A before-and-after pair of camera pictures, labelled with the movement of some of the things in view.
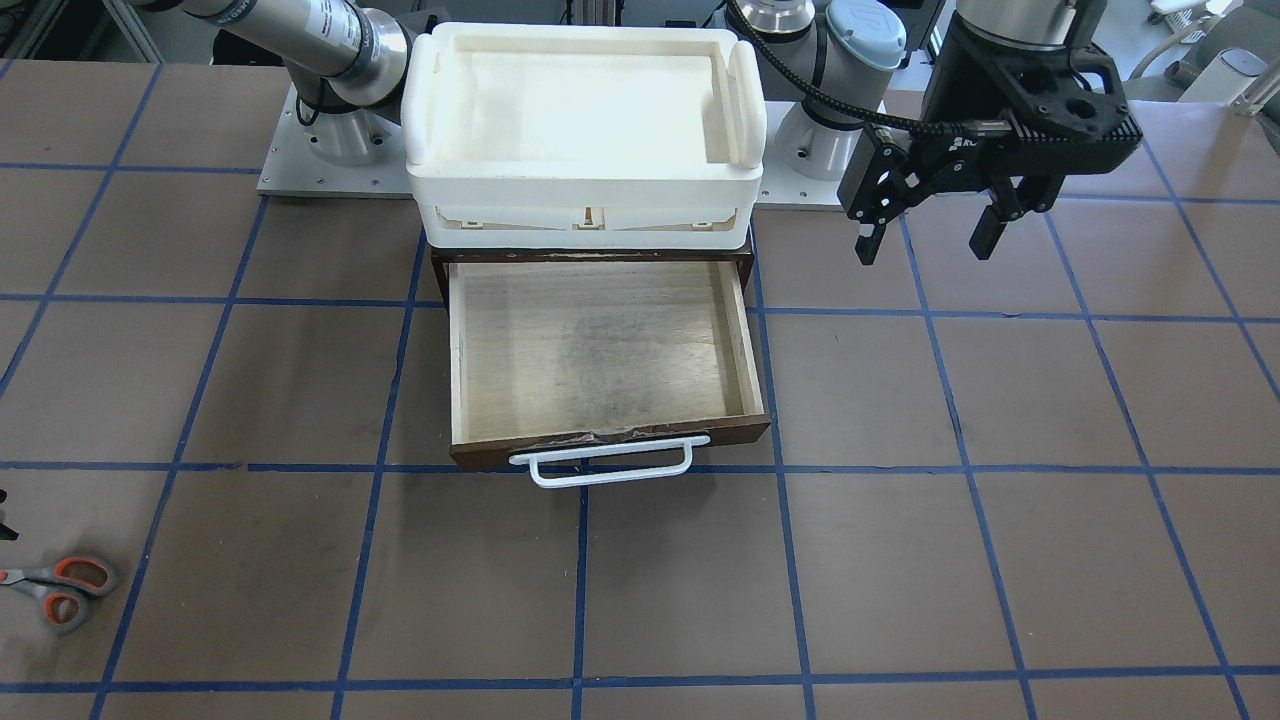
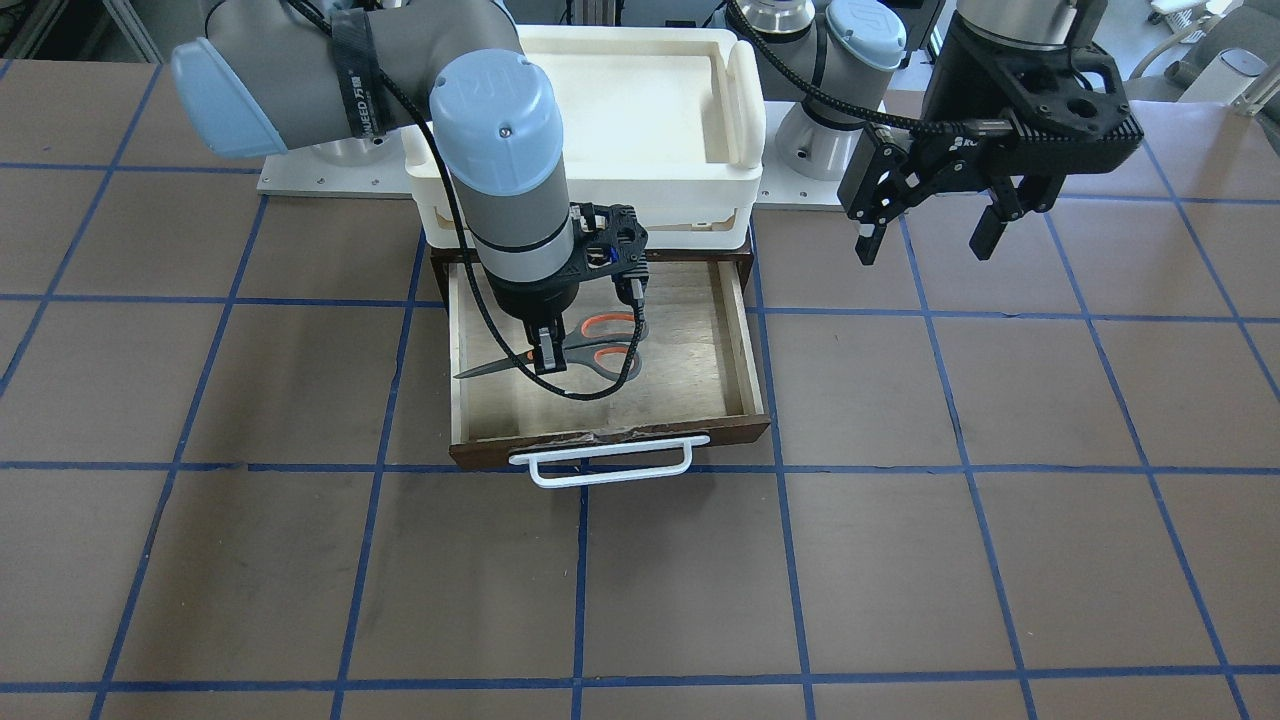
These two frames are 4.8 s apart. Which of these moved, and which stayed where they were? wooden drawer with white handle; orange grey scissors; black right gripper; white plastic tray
Moved: orange grey scissors
Stayed: black right gripper; white plastic tray; wooden drawer with white handle
